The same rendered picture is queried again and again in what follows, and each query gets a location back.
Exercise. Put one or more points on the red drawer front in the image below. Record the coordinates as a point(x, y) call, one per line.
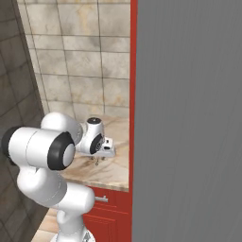
point(116, 201)

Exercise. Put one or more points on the grey fridge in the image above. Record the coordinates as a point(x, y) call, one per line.
point(189, 119)

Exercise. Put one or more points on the red cupboard door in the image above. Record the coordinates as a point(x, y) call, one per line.
point(107, 228)

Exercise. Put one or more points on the red cabinet side panel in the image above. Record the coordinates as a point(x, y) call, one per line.
point(133, 78)

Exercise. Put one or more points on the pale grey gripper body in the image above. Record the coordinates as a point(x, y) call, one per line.
point(106, 153)

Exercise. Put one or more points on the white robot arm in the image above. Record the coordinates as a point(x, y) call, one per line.
point(41, 148)

